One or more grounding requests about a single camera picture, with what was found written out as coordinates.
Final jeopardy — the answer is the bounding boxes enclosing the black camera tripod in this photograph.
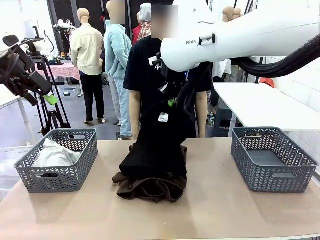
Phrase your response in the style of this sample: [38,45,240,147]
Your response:
[28,53,72,137]

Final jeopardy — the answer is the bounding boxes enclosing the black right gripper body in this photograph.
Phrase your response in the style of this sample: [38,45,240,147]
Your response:
[158,66,191,101]

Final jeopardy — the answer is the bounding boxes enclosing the person's right forearm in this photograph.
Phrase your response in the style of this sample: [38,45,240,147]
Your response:
[128,89,143,133]

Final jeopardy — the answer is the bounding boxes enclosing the light grey garment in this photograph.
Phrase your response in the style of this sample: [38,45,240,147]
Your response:
[32,138,82,168]

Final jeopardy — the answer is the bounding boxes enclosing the person in black T-shirt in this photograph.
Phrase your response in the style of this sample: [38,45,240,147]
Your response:
[123,4,215,140]

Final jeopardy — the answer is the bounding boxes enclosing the person's left forearm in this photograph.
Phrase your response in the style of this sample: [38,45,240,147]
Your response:
[195,90,209,131]

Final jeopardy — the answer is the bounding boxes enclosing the black right arm cable sleeve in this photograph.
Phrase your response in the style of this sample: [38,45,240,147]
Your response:
[176,32,320,118]

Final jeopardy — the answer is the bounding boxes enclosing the small white table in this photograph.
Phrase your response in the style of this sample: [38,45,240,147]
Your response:
[0,83,33,146]

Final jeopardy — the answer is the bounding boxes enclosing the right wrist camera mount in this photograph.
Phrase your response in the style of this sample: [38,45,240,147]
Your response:
[148,52,163,67]

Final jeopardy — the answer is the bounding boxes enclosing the grey plastic lattice basket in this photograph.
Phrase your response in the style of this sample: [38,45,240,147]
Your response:
[13,128,99,194]
[230,126,319,193]

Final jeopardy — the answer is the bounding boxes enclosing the mannequin in cream shirt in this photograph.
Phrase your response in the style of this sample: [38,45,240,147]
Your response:
[70,7,106,124]

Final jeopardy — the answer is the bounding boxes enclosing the black trousers garment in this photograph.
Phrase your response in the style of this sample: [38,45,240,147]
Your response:
[119,101,188,179]

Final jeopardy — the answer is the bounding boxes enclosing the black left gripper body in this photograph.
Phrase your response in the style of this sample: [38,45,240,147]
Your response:
[0,48,38,98]

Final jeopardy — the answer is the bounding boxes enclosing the table with red checked cloth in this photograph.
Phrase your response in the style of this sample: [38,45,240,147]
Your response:
[34,62,81,81]

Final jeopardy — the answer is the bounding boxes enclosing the red cloth object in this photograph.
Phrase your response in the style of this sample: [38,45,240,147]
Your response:
[259,77,276,88]

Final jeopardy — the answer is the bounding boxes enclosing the dark stool under table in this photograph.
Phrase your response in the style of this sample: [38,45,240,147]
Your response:
[212,107,241,138]

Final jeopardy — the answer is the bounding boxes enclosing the mannequin in light-blue fleece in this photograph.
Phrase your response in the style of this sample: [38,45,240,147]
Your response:
[103,0,133,140]

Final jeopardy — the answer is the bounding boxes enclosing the mannequin in plaid hooded top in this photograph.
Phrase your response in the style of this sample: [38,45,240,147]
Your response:
[132,2,153,46]

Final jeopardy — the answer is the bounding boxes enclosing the dark brown shorts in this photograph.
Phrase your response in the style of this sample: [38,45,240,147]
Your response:
[111,144,188,204]

